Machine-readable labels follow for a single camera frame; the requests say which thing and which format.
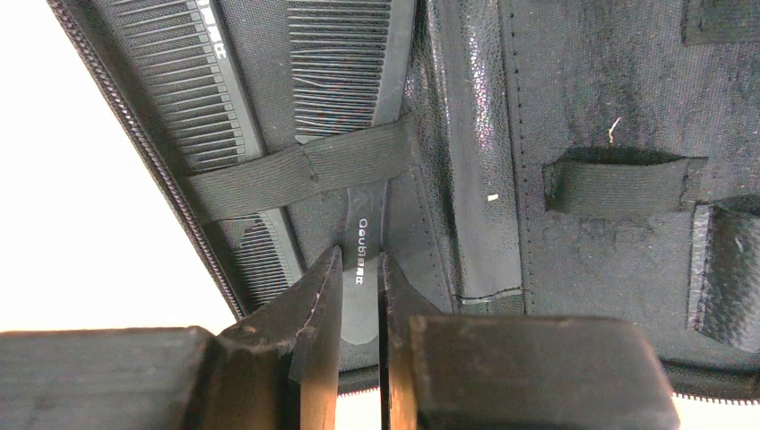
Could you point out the black handled tail comb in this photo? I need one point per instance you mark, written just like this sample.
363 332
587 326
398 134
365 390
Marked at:
348 65

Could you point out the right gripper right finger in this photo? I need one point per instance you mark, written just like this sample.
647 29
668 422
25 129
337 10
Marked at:
458 371

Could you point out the black straight comb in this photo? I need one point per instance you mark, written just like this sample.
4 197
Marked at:
185 60

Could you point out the black zip tool case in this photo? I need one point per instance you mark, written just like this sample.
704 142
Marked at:
579 158

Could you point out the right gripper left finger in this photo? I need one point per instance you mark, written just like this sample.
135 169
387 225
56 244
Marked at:
278 368

